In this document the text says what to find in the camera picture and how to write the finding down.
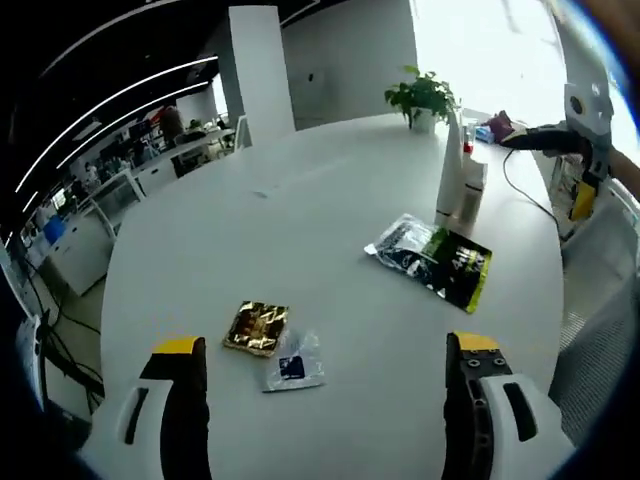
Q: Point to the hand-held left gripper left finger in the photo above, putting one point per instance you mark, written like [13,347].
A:
[182,410]

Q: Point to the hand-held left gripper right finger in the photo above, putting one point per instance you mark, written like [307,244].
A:
[465,415]

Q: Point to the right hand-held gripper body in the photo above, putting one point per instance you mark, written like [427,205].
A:
[590,107]

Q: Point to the large red-ringed white skincare bottle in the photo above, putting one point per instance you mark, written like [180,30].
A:
[475,190]

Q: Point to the white skincare tube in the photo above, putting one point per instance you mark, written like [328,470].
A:
[449,175]

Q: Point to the blue tissue pack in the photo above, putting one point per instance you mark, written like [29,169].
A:
[484,134]

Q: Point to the gold foil packet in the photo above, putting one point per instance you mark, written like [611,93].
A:
[257,327]

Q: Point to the potted green plant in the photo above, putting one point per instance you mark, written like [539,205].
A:
[422,97]

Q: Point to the clear plastic packet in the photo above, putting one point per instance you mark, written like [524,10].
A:
[295,365]

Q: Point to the dark green foil packet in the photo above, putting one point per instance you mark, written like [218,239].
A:
[440,260]

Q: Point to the grey mesh office chair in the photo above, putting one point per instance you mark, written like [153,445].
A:
[595,310]

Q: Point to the blue bin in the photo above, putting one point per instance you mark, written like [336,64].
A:
[54,232]

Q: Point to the white square pillar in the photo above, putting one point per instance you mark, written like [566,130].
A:
[260,70]

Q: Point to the white office chair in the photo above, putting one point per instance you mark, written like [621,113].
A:
[242,131]

